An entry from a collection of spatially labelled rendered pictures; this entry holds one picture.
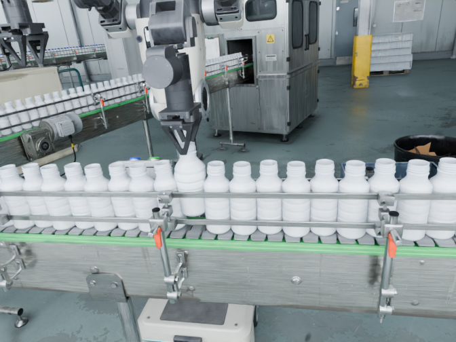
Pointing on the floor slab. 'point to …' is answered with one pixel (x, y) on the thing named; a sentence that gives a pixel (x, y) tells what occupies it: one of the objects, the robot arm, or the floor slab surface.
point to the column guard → (361, 61)
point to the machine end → (271, 67)
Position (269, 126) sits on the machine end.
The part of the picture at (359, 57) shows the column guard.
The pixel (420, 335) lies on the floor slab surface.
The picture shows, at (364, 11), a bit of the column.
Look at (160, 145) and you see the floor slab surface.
